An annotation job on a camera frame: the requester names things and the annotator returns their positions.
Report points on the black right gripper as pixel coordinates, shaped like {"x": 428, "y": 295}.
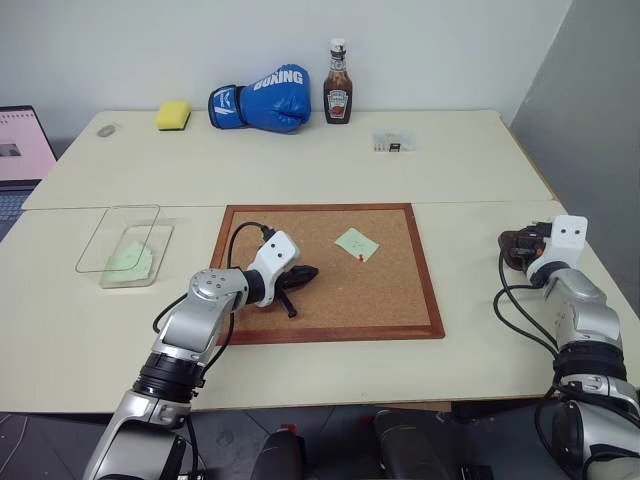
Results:
{"x": 530, "y": 242}

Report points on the open laptop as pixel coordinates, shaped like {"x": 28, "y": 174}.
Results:
{"x": 20, "y": 145}

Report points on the ketchup bottle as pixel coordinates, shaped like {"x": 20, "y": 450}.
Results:
{"x": 338, "y": 95}

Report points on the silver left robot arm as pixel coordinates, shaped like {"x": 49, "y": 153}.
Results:
{"x": 186, "y": 331}

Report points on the green sticky notes stack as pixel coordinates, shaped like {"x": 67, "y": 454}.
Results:
{"x": 131, "y": 260}

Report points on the small clear round lid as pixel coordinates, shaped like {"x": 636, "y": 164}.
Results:
{"x": 107, "y": 130}

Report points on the dark rounded shape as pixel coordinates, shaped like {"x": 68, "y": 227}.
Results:
{"x": 278, "y": 457}
{"x": 405, "y": 445}

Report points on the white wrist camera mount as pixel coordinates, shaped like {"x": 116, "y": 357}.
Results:
{"x": 566, "y": 241}
{"x": 276, "y": 256}

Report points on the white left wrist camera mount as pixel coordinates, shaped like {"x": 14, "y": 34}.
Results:
{"x": 276, "y": 256}

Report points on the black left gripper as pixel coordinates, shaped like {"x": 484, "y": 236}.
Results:
{"x": 289, "y": 278}

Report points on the yellow and green sponge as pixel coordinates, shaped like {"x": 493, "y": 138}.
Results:
{"x": 173, "y": 115}

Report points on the blue boxing glove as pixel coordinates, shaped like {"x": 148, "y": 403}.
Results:
{"x": 272, "y": 100}

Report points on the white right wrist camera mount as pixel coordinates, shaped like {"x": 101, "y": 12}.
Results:
{"x": 566, "y": 241}

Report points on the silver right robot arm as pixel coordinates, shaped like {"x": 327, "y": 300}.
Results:
{"x": 590, "y": 320}

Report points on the clear plastic box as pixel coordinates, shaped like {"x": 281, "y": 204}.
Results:
{"x": 125, "y": 235}

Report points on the wood-framed cork board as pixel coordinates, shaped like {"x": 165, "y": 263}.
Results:
{"x": 330, "y": 300}

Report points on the green sticky note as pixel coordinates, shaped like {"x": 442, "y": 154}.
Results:
{"x": 353, "y": 242}

